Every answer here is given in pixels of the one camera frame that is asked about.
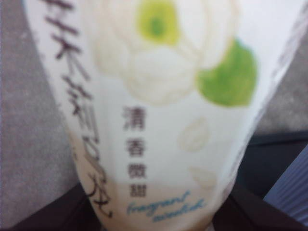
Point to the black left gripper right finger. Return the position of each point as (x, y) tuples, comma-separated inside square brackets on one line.
[(252, 216)]

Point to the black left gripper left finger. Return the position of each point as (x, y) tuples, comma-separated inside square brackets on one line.
[(41, 216)]

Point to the pale tea bottle white label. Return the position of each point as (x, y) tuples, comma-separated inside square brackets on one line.
[(156, 134)]

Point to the blue ribbed cup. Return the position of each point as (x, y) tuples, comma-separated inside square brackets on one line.
[(291, 187)]

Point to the dark blue rectangular tray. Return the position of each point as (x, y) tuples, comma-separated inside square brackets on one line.
[(269, 163)]

